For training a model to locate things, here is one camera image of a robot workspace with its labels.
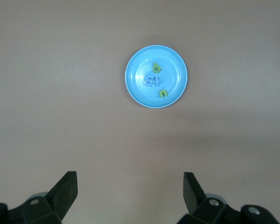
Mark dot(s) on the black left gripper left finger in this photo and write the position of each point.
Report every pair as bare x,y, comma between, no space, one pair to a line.
63,193

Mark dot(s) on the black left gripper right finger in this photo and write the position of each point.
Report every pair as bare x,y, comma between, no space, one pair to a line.
191,193

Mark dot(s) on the green letter n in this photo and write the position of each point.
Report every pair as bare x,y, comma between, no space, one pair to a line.
160,94

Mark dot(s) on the blue plus sign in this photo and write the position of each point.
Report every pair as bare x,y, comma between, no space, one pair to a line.
157,81

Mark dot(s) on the blue letter m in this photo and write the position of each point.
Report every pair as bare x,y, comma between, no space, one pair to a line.
147,81

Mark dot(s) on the green letter p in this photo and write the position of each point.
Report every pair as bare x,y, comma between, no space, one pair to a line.
153,64

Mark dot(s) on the brown table cover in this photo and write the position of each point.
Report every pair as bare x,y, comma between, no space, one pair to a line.
60,93

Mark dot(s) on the blue plate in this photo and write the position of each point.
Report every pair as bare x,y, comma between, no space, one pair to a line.
172,70

